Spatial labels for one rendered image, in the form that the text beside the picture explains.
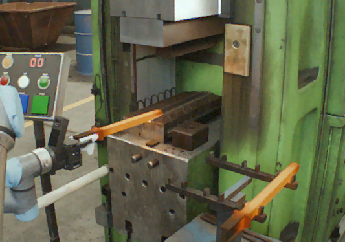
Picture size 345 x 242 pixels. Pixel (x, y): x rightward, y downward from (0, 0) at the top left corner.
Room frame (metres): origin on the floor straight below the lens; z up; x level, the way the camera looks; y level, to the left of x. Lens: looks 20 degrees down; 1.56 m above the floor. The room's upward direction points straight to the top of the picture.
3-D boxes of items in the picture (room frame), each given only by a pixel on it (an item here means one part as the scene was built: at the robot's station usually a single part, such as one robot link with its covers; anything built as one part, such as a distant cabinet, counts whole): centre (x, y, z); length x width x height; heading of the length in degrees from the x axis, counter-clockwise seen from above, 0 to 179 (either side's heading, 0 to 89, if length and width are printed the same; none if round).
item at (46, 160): (1.14, 0.38, 1.01); 0.08 x 0.05 x 0.08; 54
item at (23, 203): (1.08, 0.45, 0.91); 0.11 x 0.08 x 0.11; 97
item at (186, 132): (1.50, -0.07, 0.95); 0.12 x 0.08 x 0.06; 143
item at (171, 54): (1.74, -0.06, 1.24); 0.30 x 0.07 x 0.06; 143
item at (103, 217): (1.86, 0.33, 0.36); 0.09 x 0.07 x 0.12; 53
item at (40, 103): (1.68, 0.54, 1.01); 0.07 x 0.05 x 0.07; 78
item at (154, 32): (1.72, -0.02, 1.32); 0.42 x 0.20 x 0.10; 143
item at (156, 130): (1.72, -0.02, 0.96); 0.42 x 0.20 x 0.09; 143
